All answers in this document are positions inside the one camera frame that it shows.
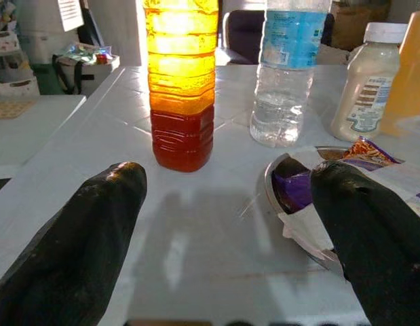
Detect orange juice bottle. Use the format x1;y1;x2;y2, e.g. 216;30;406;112
379;0;420;137

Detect white paper notice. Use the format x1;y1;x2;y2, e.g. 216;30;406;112
56;0;85;33

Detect white basket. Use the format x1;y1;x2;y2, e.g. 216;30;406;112
0;76;41;100

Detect woven trivet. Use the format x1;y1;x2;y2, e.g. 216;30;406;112
0;99;38;120

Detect dark chair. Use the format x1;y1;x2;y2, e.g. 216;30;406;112
223;9;335;66

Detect orange purple snack wrapper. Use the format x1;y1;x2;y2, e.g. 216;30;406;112
341;135;406;173

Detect amber liquid plastic bottle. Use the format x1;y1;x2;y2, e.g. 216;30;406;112
143;0;220;173

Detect white bucket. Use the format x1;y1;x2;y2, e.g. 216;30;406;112
18;0;85;66

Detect brown box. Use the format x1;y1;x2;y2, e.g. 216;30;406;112
331;0;391;52

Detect white mayonnaise squeeze bottle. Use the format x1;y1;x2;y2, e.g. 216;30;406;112
330;22;409;143

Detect purple snack packet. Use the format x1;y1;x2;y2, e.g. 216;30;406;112
271;158;314;215

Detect clear water bottle blue label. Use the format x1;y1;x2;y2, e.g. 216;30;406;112
249;0;333;149

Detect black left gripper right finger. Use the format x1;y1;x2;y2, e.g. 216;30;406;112
309;161;420;326

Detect white bag black straps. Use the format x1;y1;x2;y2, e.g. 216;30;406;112
52;42;121;96

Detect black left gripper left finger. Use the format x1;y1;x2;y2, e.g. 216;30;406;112
0;161;148;326

